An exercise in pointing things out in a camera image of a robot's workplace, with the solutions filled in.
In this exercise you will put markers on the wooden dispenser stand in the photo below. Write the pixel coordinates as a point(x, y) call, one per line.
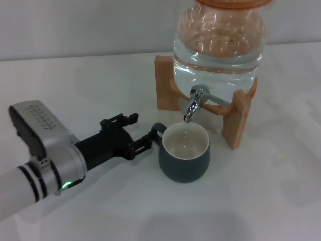
point(165, 85)

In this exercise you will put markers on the chrome faucet with lever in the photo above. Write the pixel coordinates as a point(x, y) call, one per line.
point(193, 108)

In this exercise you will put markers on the black ceramic cup white inside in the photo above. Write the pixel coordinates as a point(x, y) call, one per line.
point(185, 165)

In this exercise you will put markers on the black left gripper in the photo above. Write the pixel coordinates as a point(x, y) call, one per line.
point(105, 148)

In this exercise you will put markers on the glass water dispenser jar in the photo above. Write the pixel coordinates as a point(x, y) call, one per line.
point(218, 50)

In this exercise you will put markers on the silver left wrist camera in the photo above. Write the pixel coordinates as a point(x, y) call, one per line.
point(37, 123)

